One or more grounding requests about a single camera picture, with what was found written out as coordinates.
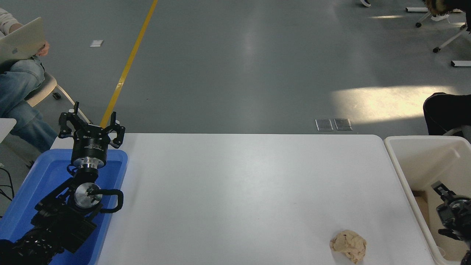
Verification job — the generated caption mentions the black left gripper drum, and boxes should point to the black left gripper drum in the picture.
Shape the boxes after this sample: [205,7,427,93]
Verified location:
[71,124,111,161]

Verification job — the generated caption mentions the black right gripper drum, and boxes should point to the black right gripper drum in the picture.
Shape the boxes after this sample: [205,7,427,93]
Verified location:
[436,198,471,230]

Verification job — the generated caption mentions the tan paper ball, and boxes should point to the tan paper ball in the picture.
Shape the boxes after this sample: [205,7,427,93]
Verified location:
[330,230,367,264]

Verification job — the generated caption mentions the beige chair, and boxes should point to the beige chair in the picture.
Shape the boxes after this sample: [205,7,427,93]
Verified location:
[25,72,92,126]

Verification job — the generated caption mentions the large pale plastic bin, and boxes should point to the large pale plastic bin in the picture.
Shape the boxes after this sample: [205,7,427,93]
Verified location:
[384,135,471,265]

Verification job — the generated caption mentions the blue plastic tray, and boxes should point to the blue plastic tray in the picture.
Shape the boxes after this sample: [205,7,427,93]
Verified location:
[0,149,128,265]

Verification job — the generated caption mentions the seated person with laptop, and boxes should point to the seated person with laptop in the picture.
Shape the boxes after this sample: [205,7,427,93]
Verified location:
[0,8,58,153]

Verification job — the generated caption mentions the small white side table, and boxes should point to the small white side table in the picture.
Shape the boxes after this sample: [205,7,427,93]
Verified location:
[0,119,17,144]

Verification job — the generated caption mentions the silver laptop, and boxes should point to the silver laptop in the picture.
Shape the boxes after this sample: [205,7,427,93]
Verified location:
[0,17,46,65]

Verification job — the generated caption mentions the white wheeled office chair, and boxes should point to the white wheeled office chair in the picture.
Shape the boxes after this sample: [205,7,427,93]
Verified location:
[416,10,471,53]

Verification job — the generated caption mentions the black coat with fur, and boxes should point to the black coat with fur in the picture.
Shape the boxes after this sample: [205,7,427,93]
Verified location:
[425,0,471,33]

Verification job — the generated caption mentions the black floor cables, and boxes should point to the black floor cables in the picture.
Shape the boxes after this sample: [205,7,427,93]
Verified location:
[0,167,15,218]

